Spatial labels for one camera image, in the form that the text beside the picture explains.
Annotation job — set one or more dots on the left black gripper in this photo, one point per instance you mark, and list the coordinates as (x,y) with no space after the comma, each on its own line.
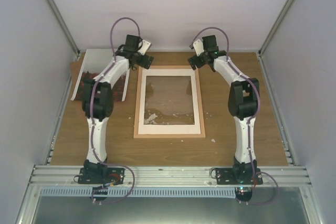
(143,63)

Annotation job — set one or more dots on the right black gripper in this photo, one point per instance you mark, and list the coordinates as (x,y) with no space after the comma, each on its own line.
(198,64)

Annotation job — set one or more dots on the clear plastic frame sheet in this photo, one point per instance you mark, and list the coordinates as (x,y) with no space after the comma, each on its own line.
(168,101)

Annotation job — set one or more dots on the white paper sheet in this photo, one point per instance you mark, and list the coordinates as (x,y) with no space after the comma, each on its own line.
(193,103)

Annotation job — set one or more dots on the brown frame backing board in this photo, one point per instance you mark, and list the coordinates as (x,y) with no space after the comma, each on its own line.
(75,70)

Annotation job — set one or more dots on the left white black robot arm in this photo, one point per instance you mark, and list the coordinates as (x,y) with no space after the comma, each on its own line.
(97,98)

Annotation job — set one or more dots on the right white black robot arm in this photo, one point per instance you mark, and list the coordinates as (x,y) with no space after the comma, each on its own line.
(243,103)

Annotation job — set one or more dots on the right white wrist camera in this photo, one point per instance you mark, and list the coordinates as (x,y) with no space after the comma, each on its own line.
(197,46)

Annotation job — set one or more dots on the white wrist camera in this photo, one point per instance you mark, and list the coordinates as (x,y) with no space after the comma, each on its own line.
(197,46)
(145,46)

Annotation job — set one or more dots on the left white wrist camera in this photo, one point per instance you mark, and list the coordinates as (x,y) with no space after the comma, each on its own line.
(145,46)

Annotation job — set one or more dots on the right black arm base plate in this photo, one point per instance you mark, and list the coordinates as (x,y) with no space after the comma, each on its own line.
(225,175)

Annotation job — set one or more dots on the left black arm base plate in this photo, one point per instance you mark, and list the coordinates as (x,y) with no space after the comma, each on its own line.
(102,176)

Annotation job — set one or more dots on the slotted grey cable duct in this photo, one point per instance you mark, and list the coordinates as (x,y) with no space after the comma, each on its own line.
(118,192)

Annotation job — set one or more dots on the left aluminium corner post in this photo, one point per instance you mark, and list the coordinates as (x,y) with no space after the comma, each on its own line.
(54,9)

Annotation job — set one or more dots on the aluminium corner post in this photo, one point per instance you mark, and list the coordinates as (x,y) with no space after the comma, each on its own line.
(54,9)
(283,12)

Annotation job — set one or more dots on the right aluminium corner post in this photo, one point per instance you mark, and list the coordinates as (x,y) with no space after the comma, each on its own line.
(283,12)

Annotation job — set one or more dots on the aluminium front mounting rail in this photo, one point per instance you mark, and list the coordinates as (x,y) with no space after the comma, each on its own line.
(170,176)

